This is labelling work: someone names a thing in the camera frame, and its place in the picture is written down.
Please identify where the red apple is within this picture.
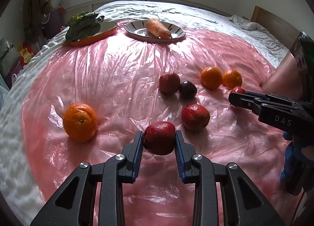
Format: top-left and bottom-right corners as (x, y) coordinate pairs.
(230, 86), (247, 94)
(159, 72), (180, 95)
(181, 104), (210, 132)
(143, 122), (176, 156)

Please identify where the blue white gloved right hand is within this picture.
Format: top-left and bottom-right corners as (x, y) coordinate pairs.
(280, 132), (313, 196)

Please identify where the orange back right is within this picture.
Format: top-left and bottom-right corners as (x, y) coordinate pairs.
(222, 69), (243, 89)

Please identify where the orange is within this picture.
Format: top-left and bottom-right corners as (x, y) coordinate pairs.
(62, 103), (98, 143)
(201, 66), (223, 90)
(222, 69), (243, 89)

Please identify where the orange back left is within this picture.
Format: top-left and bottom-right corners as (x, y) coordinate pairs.
(201, 66), (223, 90)

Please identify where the black electric kettle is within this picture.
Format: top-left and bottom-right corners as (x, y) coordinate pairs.
(260, 32), (314, 101)

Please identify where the dark plum back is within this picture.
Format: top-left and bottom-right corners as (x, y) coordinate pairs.
(179, 81), (197, 99)

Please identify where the wooden headboard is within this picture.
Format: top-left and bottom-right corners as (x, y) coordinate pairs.
(251, 6), (300, 49)

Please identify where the crumpled white pillow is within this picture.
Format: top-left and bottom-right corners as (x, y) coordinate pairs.
(228, 15), (266, 31)

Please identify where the orange far left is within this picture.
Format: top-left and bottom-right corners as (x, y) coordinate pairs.
(62, 103), (98, 143)

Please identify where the pink plastic sheet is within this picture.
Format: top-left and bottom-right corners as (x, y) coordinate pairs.
(22, 22), (298, 224)

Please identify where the carrot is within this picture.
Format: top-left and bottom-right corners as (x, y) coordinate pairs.
(146, 18), (171, 39)

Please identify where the striped white plate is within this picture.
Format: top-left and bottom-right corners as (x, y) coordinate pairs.
(125, 18), (186, 43)

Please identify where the orange rimmed plate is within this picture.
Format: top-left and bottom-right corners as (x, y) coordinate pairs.
(69, 22), (118, 47)

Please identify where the grey shopping bag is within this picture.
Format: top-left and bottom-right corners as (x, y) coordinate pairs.
(0, 38), (20, 78)

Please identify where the yellow red snack package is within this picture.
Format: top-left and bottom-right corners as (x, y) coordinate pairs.
(17, 42), (35, 66)

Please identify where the green leafy vegetable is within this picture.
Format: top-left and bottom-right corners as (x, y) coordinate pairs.
(66, 12), (104, 42)

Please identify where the brown hanging coat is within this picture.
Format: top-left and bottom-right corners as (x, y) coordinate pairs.
(22, 0), (53, 44)

